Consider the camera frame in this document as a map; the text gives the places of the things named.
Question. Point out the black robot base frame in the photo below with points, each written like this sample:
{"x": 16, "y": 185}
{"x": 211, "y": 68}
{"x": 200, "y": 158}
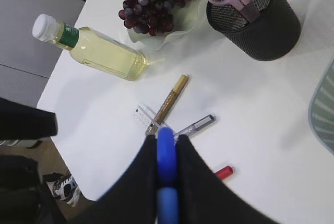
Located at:
{"x": 25, "y": 196}

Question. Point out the black mesh pen holder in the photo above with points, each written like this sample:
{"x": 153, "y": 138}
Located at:
{"x": 271, "y": 36}

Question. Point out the white sneaker on floor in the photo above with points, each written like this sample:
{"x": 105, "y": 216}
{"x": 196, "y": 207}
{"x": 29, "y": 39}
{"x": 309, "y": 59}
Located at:
{"x": 63, "y": 187}

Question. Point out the blue handled scissors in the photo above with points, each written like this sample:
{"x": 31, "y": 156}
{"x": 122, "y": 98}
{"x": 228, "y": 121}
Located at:
{"x": 167, "y": 194}

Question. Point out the silver blue marker pen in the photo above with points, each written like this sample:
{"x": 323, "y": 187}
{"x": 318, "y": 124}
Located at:
{"x": 195, "y": 127}

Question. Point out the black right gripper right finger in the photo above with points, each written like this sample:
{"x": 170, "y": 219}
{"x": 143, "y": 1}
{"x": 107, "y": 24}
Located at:
{"x": 203, "y": 197}

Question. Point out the red marker pen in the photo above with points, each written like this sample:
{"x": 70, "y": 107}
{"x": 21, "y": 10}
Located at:
{"x": 224, "y": 173}

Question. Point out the yellow tea drink bottle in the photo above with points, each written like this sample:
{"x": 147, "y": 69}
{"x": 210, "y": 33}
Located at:
{"x": 91, "y": 48}

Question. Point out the gold marker pen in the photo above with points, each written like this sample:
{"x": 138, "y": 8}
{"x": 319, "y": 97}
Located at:
{"x": 167, "y": 105}

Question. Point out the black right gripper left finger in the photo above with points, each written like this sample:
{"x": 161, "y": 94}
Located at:
{"x": 132, "y": 199}

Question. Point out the green woven plastic basket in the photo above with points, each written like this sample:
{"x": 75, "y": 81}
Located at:
{"x": 320, "y": 112}

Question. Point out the purple artificial grape bunch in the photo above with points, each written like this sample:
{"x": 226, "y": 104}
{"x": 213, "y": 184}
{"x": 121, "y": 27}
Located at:
{"x": 153, "y": 17}

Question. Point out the clear plastic ruler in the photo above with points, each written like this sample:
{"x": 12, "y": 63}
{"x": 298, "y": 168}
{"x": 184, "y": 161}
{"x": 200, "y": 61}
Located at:
{"x": 144, "y": 117}

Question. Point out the green wavy plastic plate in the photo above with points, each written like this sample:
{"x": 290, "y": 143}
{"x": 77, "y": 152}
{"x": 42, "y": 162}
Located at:
{"x": 187, "y": 19}

